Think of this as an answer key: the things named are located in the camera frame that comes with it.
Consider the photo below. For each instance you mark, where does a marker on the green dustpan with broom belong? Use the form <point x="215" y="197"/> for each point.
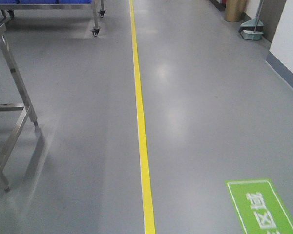
<point x="253" y="29"/>

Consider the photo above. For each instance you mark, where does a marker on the beige cylinder post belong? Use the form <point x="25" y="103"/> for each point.
<point x="234" y="10"/>

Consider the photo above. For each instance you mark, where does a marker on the wheeled steel cart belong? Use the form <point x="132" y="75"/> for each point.
<point x="97" y="7"/>

